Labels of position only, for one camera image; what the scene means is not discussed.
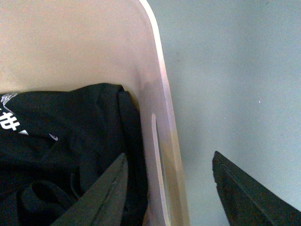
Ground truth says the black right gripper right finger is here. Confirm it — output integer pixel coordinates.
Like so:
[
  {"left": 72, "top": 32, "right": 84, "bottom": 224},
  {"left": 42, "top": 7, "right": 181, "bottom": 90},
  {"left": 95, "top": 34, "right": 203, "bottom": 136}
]
[{"left": 212, "top": 152, "right": 301, "bottom": 226}]

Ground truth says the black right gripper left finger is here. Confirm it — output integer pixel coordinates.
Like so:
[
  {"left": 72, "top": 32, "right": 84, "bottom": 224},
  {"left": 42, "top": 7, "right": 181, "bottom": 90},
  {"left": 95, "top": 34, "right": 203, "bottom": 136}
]
[{"left": 52, "top": 153, "right": 128, "bottom": 226}]

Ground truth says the cream plastic laundry hamper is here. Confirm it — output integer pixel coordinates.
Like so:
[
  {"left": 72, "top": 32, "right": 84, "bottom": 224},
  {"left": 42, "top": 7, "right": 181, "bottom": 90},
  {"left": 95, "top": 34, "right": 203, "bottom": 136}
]
[{"left": 0, "top": 0, "right": 190, "bottom": 226}]

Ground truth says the black printed t-shirt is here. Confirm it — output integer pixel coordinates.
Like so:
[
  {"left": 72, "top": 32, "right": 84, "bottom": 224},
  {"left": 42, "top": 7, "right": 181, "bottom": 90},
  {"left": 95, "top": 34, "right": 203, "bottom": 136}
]
[{"left": 0, "top": 83, "right": 148, "bottom": 226}]

